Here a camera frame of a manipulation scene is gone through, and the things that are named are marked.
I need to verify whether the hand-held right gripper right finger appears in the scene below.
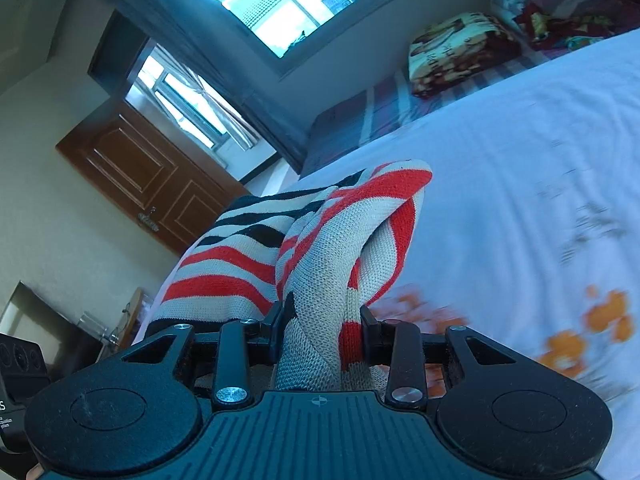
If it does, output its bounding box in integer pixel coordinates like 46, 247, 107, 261
360, 305, 517, 404

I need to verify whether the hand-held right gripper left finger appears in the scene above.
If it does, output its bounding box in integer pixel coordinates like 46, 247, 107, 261
122, 303, 285, 407

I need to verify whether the striped knit sweater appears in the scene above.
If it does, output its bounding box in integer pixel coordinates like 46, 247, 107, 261
147, 159, 434, 393

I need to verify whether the small wooden side table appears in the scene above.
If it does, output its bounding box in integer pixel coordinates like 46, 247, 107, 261
102, 286, 153, 356

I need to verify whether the brown wooden door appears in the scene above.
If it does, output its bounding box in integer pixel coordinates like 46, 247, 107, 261
56, 99, 253, 257

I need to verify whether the purple striped mattress cover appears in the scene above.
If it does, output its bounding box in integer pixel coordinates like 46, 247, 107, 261
299, 45, 553, 178

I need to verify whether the floral white bed sheet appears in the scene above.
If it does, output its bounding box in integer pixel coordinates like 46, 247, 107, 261
132, 27, 640, 480

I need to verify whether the white tied curtain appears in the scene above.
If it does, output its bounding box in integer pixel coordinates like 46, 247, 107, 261
182, 72, 263, 153

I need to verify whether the balcony window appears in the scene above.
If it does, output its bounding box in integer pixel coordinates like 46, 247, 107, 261
125, 42, 261, 163

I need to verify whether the folded patterned brown blanket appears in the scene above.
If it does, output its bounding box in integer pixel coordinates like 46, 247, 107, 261
407, 11, 525, 100

